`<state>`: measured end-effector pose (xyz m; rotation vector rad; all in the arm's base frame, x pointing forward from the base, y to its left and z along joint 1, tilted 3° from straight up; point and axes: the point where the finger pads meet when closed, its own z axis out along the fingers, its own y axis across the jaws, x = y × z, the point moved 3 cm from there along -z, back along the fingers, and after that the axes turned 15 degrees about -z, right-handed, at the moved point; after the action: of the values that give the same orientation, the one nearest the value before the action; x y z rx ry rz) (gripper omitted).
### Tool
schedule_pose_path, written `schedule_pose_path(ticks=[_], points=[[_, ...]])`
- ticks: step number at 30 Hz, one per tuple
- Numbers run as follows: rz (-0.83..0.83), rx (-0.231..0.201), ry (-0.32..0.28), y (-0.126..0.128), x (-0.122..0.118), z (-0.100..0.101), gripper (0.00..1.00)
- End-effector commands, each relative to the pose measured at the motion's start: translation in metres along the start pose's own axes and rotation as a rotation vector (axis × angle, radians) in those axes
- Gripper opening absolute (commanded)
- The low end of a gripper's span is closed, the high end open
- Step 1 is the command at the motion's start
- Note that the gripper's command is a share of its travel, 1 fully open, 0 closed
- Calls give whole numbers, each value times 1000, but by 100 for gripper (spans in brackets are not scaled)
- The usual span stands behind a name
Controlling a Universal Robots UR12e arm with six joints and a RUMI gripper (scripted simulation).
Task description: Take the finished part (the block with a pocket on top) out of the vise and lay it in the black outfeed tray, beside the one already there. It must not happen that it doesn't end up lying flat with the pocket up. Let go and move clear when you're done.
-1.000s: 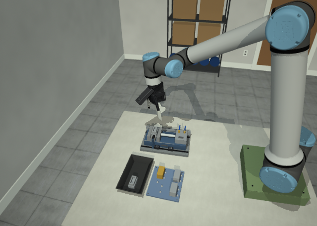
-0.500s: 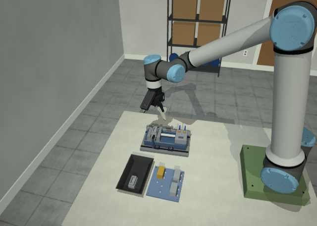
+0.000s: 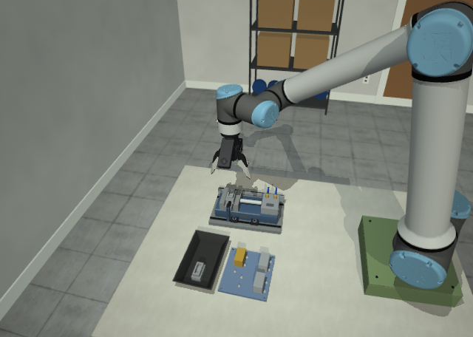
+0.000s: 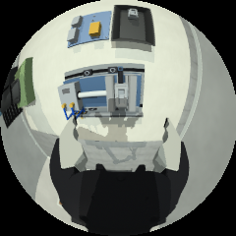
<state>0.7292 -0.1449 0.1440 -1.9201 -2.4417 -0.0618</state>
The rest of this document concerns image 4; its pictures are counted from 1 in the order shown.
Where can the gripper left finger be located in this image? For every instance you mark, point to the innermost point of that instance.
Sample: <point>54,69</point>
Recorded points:
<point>67,158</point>

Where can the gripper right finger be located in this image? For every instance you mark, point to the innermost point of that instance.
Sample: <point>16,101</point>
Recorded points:
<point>172,160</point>

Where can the yellow rectangular block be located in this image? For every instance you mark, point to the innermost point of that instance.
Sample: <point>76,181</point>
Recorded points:
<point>95,29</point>

